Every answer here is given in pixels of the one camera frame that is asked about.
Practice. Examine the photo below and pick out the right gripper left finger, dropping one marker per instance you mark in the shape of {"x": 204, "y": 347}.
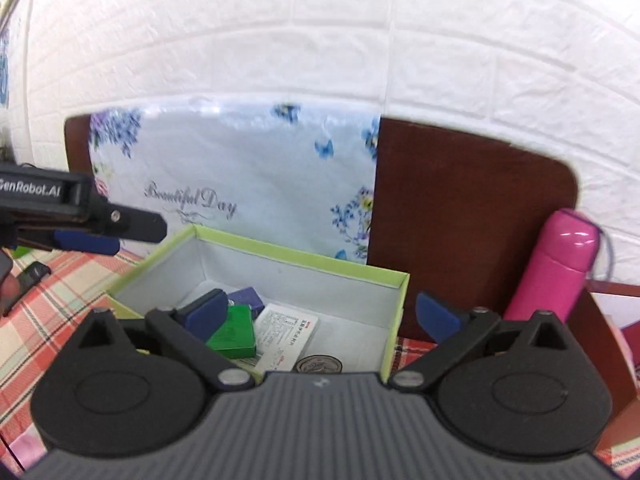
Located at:
{"x": 164, "y": 351}

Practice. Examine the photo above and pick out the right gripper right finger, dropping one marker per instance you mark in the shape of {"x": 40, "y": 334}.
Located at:
{"x": 466, "y": 336}

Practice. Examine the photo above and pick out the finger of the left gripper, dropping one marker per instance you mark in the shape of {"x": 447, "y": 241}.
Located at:
{"x": 76, "y": 241}
{"x": 135, "y": 224}

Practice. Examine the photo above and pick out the dark blue medicine box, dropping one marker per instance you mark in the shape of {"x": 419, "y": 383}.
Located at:
{"x": 247, "y": 297}

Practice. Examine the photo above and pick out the black electrical tape roll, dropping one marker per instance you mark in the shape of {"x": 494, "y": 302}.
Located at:
{"x": 319, "y": 364}

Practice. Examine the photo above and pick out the person's left hand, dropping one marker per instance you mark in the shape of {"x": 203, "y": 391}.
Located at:
{"x": 10, "y": 288}

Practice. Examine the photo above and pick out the plaid bed sheet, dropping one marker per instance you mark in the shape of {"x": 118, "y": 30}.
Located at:
{"x": 33, "y": 334}

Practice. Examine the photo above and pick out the black phone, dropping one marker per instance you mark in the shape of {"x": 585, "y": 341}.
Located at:
{"x": 32, "y": 275}

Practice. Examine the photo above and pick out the white medicine leaflet box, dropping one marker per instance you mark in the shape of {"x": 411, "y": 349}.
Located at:
{"x": 282, "y": 334}

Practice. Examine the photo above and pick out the pink thermos bottle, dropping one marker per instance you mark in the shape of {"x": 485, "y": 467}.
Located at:
{"x": 565, "y": 253}

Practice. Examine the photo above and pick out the green cardboard shoe box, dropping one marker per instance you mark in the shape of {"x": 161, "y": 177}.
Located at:
{"x": 359, "y": 308}

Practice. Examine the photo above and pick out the brown wooden headboard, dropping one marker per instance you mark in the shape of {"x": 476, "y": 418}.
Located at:
{"x": 459, "y": 213}

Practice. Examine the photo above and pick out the brown cardboard box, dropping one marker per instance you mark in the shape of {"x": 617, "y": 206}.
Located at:
{"x": 603, "y": 345}

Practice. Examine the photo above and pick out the floral plastic bag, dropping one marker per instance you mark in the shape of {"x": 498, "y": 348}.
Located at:
{"x": 300, "y": 176}

